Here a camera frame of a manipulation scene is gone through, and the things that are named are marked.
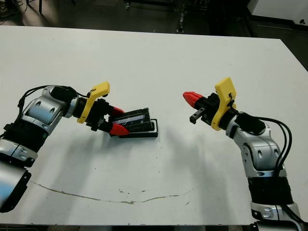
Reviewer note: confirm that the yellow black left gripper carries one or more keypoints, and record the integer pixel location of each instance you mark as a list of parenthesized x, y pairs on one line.
[(95, 96)]

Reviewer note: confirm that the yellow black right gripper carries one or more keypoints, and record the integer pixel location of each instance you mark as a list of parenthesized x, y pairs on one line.
[(226, 93)]

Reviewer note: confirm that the black box lid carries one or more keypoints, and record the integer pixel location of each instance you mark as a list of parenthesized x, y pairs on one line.
[(137, 120)]

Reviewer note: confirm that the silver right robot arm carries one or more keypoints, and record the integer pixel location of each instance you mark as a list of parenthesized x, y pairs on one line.
[(262, 154)]

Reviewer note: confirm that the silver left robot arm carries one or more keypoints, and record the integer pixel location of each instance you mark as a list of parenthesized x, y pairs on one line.
[(43, 110)]

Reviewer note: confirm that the black box base white lining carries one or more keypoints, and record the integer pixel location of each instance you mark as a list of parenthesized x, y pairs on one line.
[(149, 135)]

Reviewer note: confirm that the black chair legs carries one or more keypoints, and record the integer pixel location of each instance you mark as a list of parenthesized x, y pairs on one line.
[(41, 6)]

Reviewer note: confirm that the metal stand post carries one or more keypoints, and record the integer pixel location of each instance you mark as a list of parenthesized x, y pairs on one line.
[(181, 22)]

